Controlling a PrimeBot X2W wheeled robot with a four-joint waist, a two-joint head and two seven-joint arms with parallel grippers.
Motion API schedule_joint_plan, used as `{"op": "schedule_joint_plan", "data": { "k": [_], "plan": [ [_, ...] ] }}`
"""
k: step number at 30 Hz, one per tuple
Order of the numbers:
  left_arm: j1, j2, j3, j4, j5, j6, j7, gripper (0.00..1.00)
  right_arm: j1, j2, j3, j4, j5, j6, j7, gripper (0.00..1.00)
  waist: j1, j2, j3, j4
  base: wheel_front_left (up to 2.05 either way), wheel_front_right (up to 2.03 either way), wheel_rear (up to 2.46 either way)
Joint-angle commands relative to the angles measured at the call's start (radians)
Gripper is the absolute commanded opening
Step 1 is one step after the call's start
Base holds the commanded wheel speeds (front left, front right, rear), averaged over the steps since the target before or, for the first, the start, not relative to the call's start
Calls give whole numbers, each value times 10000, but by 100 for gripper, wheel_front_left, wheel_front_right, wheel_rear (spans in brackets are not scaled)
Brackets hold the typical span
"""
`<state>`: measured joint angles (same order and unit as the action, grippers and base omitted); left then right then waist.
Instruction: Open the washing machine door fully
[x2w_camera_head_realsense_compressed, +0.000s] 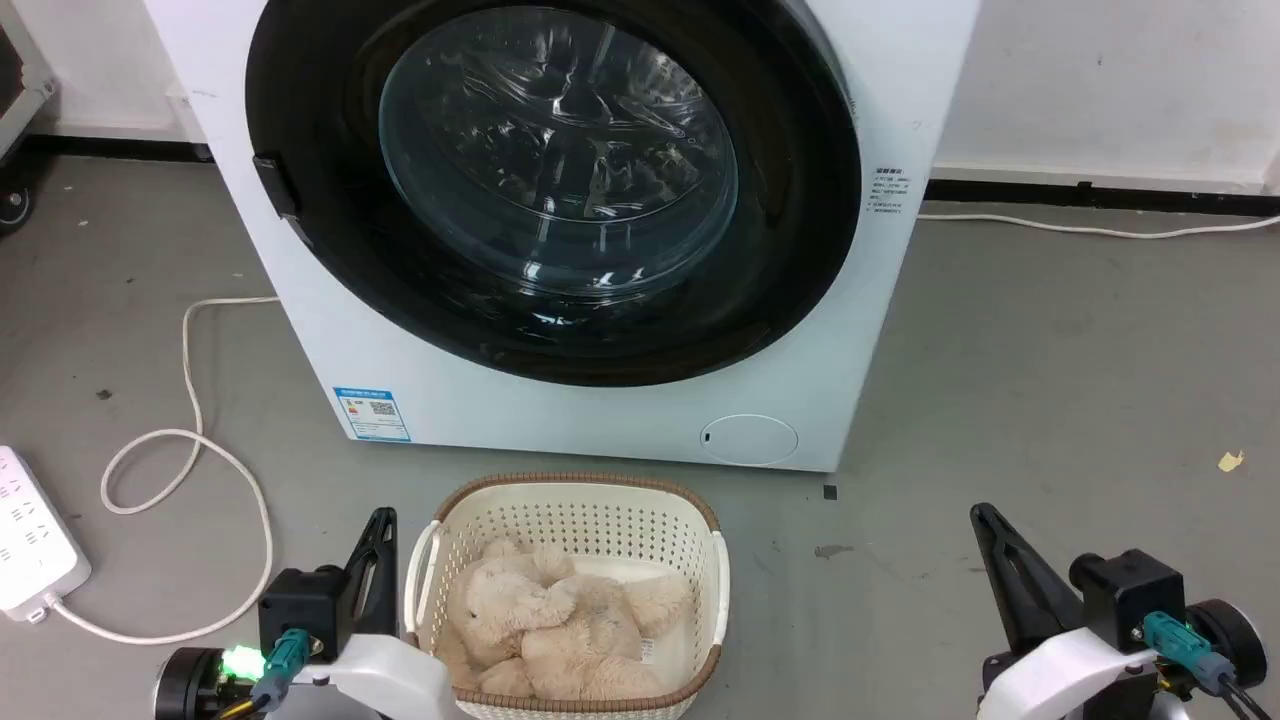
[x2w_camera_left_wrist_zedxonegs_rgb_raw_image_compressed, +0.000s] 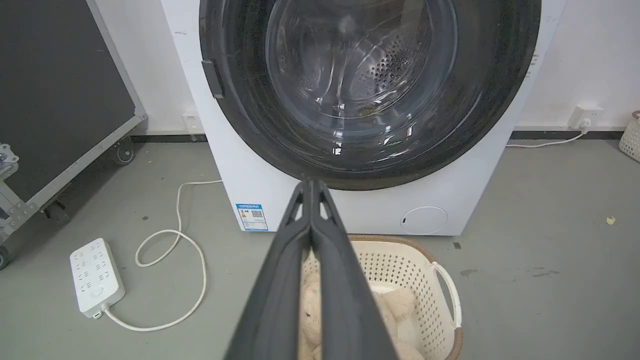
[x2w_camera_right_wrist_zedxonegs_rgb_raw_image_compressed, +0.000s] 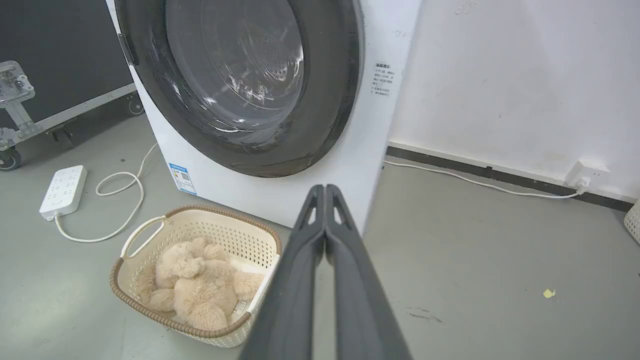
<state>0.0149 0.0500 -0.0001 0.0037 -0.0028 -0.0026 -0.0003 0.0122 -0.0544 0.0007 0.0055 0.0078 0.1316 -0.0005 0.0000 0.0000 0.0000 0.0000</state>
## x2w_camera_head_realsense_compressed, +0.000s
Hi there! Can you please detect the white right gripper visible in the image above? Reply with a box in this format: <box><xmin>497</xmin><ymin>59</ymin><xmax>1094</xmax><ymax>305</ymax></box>
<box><xmin>969</xmin><ymin>502</ymin><xmax>1173</xmax><ymax>720</ymax></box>

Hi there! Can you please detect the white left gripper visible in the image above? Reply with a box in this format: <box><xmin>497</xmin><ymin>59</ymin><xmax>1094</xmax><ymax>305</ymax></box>
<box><xmin>290</xmin><ymin>507</ymin><xmax>473</xmax><ymax>720</ymax></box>

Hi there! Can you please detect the white washing machine body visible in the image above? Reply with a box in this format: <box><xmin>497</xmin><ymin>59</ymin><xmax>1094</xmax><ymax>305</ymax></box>
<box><xmin>145</xmin><ymin>0</ymin><xmax>983</xmax><ymax>473</ymax></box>

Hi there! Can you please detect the black round glass washer door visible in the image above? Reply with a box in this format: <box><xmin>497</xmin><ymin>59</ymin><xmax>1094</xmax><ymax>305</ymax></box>
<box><xmin>245</xmin><ymin>0</ymin><xmax>863</xmax><ymax>388</ymax></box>

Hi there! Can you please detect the blue energy label sticker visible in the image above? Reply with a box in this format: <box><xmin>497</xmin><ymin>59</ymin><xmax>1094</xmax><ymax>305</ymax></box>
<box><xmin>333</xmin><ymin>388</ymin><xmax>412</xmax><ymax>443</ymax></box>

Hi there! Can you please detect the beige plush teddy bear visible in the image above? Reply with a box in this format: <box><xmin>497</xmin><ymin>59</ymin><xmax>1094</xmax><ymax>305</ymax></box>
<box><xmin>435</xmin><ymin>538</ymin><xmax>693</xmax><ymax>702</ymax></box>

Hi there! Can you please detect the white perforated laundry basket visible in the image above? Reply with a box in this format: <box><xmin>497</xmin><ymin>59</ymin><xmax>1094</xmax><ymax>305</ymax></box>
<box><xmin>403</xmin><ymin>473</ymin><xmax>731</xmax><ymax>720</ymax></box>

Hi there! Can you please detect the round white filter cover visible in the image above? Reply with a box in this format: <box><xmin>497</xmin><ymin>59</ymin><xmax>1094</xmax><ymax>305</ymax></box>
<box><xmin>700</xmin><ymin>414</ymin><xmax>800</xmax><ymax>467</ymax></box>

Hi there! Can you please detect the white power strip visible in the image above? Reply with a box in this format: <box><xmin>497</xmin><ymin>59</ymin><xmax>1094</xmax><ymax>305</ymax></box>
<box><xmin>0</xmin><ymin>445</ymin><xmax>93</xmax><ymax>624</ymax></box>

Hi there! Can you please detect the small text sticker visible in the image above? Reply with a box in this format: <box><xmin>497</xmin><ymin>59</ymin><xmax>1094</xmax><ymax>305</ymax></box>
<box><xmin>867</xmin><ymin>167</ymin><xmax>912</xmax><ymax>216</ymax></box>

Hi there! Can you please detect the black caster wheel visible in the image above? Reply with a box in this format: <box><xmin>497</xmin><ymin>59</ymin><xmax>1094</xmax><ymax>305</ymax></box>
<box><xmin>0</xmin><ymin>178</ymin><xmax>34</xmax><ymax>237</ymax></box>

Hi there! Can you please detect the teal left cable connector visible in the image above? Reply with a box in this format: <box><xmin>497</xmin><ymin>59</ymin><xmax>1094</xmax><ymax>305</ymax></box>
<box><xmin>248</xmin><ymin>627</ymin><xmax>313</xmax><ymax>714</ymax></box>

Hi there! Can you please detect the teal cable connector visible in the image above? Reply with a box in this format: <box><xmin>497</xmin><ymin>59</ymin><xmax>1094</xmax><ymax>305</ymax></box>
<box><xmin>248</xmin><ymin>627</ymin><xmax>313</xmax><ymax>714</ymax></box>
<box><xmin>1142</xmin><ymin>611</ymin><xmax>1239</xmax><ymax>697</ymax></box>

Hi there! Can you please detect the teal right cable connector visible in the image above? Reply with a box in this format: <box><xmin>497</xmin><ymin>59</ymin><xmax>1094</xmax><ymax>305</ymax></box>
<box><xmin>1142</xmin><ymin>611</ymin><xmax>1239</xmax><ymax>697</ymax></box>

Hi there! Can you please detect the thick white power cable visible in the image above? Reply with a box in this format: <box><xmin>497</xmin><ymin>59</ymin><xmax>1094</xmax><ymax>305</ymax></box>
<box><xmin>45</xmin><ymin>296</ymin><xmax>281</xmax><ymax>646</ymax></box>

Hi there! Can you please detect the thin white floor cable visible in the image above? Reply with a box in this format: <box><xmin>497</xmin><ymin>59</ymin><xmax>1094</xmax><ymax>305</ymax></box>
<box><xmin>918</xmin><ymin>212</ymin><xmax>1280</xmax><ymax>241</ymax></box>

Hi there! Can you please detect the grey metal frame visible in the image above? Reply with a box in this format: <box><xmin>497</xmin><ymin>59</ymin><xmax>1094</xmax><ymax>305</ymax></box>
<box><xmin>0</xmin><ymin>0</ymin><xmax>59</xmax><ymax>163</ymax></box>

